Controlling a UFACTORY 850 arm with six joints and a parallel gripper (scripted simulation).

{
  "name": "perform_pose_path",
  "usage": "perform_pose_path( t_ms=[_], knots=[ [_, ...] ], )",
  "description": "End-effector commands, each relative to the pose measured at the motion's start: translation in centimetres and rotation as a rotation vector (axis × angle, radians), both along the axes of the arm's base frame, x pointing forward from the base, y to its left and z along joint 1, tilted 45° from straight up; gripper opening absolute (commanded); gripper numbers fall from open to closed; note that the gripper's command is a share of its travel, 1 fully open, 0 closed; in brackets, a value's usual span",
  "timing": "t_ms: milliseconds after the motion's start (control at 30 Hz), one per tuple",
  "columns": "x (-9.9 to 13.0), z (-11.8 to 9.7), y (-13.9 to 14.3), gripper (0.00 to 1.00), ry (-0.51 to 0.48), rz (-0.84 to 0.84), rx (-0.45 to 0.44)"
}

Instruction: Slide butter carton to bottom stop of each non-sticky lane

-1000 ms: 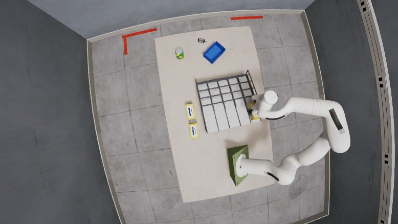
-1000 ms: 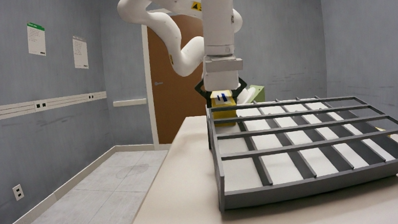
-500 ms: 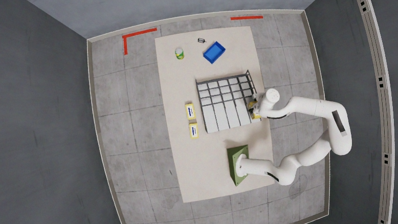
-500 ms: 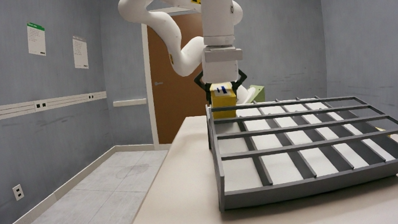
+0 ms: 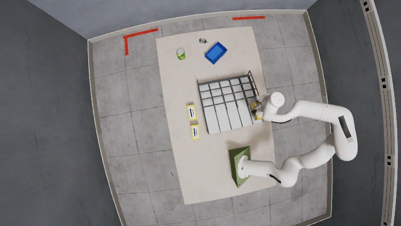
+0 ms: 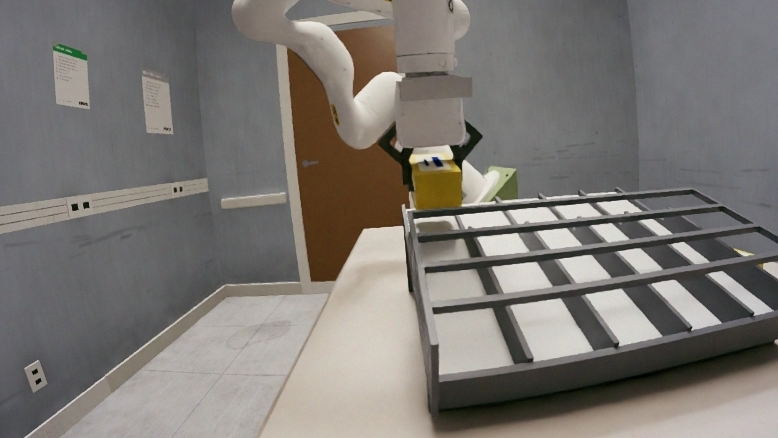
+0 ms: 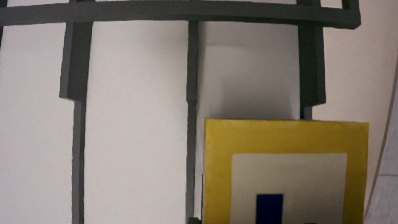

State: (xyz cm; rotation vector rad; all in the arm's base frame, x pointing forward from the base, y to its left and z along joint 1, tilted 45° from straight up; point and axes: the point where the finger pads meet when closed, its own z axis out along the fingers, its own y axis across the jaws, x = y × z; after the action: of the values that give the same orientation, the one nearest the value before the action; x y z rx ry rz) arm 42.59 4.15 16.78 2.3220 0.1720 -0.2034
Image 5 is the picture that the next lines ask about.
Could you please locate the green and yellow drink can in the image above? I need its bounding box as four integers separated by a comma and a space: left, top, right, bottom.
176, 49, 186, 60

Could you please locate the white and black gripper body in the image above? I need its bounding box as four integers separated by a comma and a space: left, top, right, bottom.
255, 105, 263, 115

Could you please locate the blue open tray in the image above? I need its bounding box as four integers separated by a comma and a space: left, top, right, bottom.
205, 42, 227, 64

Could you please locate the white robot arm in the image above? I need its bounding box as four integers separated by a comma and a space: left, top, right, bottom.
238, 92, 358, 187

